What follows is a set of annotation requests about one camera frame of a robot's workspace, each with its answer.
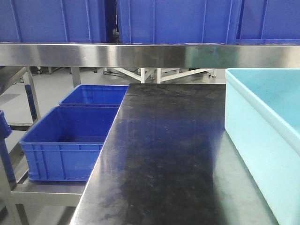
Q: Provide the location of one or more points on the left lower shelf blue crate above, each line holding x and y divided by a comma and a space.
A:
5, 129

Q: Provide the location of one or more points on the dark work table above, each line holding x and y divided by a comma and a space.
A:
168, 160

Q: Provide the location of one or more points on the far blue floor crate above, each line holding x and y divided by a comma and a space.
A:
95, 96

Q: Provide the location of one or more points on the blue floor crate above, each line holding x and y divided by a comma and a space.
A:
65, 144
95, 96

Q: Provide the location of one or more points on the right blue crate on table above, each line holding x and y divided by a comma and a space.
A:
178, 21

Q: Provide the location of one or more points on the near blue floor crate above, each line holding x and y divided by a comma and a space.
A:
65, 144

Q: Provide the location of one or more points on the light blue tub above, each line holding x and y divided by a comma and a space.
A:
262, 118

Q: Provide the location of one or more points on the far right blue crate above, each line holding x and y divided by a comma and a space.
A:
269, 22

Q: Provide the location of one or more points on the stainless steel rack table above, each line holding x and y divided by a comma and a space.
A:
78, 55

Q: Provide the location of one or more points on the large blue crate on table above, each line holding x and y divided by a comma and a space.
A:
56, 21

